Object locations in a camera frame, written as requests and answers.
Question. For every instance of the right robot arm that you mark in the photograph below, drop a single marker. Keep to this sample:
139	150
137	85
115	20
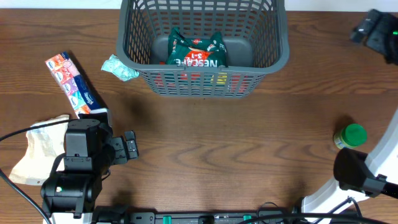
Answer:
358	176

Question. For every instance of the Kleenex tissue multipack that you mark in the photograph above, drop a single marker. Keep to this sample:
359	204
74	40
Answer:
73	84

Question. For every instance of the green Nescafe coffee bag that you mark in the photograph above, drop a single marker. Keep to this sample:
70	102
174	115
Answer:
196	52

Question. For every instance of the grey plastic basket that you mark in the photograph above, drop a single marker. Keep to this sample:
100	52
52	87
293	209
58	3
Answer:
255	34

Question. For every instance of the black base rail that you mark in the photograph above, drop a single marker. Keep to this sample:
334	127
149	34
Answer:
119	215

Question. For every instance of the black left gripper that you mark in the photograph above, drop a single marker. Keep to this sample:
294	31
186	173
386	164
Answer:
122	146

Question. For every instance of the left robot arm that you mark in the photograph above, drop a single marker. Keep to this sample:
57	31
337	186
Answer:
69	194

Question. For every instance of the beige paper pouch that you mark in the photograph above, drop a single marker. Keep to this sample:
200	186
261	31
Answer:
44	145

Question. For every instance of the green lid jar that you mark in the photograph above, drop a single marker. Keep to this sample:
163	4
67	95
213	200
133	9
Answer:
351	136

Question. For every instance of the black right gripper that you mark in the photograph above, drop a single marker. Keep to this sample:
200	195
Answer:
388	23

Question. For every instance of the teal packet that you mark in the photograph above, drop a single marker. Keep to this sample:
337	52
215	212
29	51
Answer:
117	68

